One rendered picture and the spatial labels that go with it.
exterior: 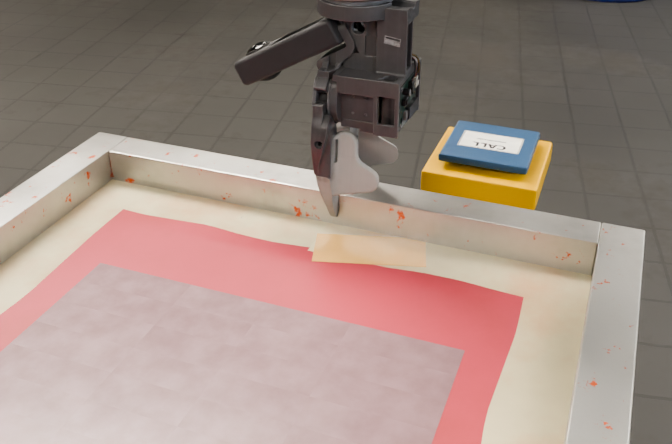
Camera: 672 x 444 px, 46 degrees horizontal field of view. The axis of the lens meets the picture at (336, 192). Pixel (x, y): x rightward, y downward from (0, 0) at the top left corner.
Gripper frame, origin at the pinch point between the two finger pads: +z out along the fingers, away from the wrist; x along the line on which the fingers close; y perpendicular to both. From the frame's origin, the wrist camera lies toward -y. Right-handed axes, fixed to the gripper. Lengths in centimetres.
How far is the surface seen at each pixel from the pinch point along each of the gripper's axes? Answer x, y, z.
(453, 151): 15.2, 8.4, 1.1
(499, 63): 312, -33, 97
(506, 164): 14.3, 14.6, 1.2
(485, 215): -0.8, 15.1, -0.9
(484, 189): 12.6, 12.7, 3.8
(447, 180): 12.6, 8.5, 3.5
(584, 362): -18.2, 25.7, -0.8
